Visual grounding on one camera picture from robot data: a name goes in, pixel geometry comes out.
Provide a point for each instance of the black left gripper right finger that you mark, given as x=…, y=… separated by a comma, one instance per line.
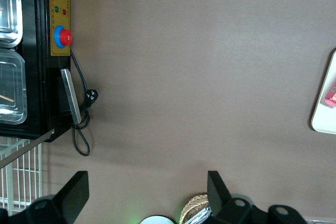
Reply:
x=219, y=195

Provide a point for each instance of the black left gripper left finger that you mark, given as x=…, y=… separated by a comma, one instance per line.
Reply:
x=71, y=197

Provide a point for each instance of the beige plastic tray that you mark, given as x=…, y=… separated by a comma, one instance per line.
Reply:
x=323, y=119

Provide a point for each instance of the aluminium foil container stack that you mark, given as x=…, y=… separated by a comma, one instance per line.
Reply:
x=202, y=216

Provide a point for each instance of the light wicker basket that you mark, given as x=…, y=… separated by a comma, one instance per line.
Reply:
x=191, y=205

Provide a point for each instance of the grey metal bar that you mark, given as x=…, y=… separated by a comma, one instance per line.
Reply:
x=26, y=148

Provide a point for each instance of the wooden stick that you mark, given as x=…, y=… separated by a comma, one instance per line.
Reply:
x=6, y=98

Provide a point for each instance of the black food warmer, yellow panel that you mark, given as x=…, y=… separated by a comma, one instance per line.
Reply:
x=36, y=82

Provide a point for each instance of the steel food pan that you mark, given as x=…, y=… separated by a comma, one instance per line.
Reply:
x=13, y=82
x=10, y=3

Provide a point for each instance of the pink snack pack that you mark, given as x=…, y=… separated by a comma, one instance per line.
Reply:
x=331, y=96

